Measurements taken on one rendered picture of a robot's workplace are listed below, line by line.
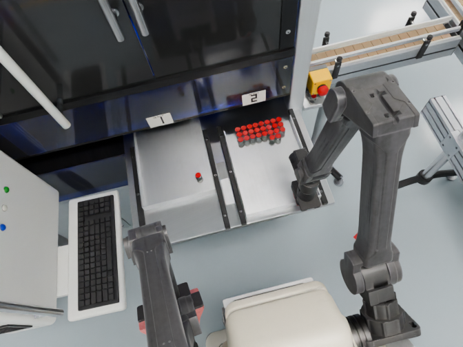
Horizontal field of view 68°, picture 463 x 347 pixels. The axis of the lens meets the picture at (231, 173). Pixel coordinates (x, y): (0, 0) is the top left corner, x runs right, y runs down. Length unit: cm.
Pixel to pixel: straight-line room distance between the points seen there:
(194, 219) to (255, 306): 58
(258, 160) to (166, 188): 35
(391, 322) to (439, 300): 142
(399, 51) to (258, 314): 122
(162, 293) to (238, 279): 152
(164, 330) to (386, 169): 41
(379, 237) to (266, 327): 27
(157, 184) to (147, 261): 71
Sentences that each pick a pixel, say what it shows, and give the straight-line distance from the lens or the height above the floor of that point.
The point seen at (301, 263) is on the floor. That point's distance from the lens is 206.
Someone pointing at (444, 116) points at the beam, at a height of 55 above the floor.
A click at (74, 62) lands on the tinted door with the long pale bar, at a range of 106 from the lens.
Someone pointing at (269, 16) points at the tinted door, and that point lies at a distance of 104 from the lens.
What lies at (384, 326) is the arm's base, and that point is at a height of 123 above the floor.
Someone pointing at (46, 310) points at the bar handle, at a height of 98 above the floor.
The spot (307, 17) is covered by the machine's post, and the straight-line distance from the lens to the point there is 107.
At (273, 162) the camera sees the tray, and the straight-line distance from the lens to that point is 127.
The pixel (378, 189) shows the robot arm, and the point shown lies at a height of 146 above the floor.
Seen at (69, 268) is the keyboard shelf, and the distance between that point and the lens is 141.
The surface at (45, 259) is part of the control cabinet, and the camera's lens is 136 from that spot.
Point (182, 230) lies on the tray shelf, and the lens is 121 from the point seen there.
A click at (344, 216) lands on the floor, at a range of 218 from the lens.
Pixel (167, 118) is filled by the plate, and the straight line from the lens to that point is 125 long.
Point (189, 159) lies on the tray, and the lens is 131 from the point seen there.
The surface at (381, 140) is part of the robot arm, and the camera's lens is 58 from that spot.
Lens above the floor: 202
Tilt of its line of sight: 64 degrees down
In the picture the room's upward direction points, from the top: 11 degrees counter-clockwise
